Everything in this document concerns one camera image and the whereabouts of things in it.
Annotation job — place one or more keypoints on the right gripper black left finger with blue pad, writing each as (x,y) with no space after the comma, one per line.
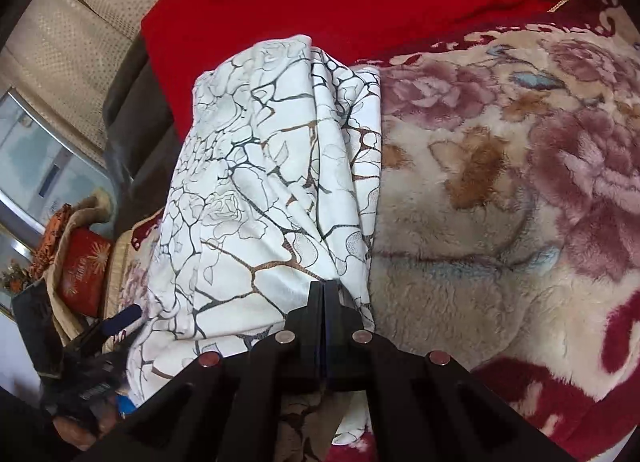
(224,408)

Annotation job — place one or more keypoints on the window with metal frame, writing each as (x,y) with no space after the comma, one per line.
(40,172)

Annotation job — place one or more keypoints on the beige quilted headboard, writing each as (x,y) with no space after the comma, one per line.
(62,57)

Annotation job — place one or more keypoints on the dark leather bed frame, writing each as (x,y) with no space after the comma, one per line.
(142,145)

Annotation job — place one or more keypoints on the floral plush blanket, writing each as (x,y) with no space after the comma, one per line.
(507,228)

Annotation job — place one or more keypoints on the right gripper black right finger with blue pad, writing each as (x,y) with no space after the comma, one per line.
(423,408)

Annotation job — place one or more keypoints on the white crackle-print garment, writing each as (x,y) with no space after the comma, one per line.
(276,186)

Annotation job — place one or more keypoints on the orange patterned fabric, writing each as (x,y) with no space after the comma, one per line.
(46,250)

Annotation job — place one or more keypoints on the person's left hand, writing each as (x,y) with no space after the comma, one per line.
(103,414)

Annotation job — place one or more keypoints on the red gift box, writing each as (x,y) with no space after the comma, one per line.
(84,269)

